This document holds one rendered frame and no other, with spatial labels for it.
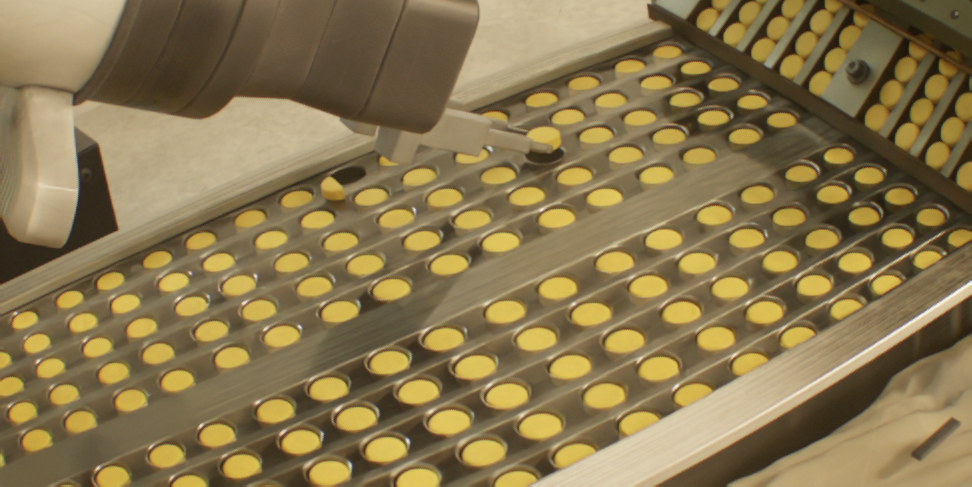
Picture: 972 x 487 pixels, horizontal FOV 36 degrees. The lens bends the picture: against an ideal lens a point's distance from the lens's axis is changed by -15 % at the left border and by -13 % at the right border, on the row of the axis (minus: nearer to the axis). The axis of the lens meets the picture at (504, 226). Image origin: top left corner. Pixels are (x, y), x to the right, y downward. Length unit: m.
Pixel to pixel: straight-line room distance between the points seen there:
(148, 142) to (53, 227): 2.33
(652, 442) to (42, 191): 0.18
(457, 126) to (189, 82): 0.11
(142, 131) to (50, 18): 2.39
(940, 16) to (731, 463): 0.17
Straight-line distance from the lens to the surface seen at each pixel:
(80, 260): 0.55
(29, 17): 0.42
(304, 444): 0.45
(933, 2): 0.53
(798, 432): 0.45
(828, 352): 0.45
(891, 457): 0.38
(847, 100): 0.57
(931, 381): 0.42
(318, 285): 0.52
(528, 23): 2.89
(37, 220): 0.44
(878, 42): 0.57
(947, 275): 0.48
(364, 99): 0.47
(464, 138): 0.53
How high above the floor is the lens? 1.23
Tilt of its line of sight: 32 degrees down
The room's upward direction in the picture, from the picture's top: 8 degrees counter-clockwise
